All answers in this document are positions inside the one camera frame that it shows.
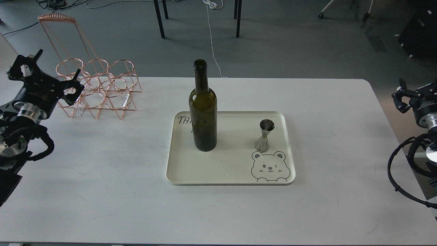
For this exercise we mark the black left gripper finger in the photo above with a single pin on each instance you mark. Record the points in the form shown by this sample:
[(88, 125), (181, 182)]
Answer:
[(70, 90), (15, 72)]

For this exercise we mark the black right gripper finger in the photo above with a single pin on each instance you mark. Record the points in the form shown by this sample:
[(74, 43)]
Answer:
[(401, 92)]

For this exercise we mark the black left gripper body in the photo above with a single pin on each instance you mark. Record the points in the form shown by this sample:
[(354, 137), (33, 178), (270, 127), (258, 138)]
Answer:
[(41, 92)]

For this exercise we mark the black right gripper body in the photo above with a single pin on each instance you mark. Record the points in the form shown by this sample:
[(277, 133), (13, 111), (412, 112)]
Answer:
[(425, 102)]

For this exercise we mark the dark green wine bottle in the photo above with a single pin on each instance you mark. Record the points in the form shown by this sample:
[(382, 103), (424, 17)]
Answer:
[(203, 109)]

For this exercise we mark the silver steel jigger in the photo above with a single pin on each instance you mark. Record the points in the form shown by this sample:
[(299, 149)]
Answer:
[(262, 144)]

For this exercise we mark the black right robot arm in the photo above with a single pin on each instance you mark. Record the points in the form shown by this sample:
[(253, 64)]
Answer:
[(427, 141)]

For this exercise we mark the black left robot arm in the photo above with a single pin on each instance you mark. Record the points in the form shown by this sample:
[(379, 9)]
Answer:
[(23, 138)]

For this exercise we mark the black equipment case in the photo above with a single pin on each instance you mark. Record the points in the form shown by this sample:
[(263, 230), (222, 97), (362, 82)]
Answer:
[(419, 36)]

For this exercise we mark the white chair base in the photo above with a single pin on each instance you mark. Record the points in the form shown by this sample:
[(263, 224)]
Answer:
[(362, 9)]

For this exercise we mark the cream bear serving tray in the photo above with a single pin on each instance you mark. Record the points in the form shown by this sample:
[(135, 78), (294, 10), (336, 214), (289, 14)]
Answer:
[(234, 160)]

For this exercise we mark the copper wire bottle rack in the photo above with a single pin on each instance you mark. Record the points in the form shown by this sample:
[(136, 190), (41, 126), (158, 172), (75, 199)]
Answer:
[(107, 86)]

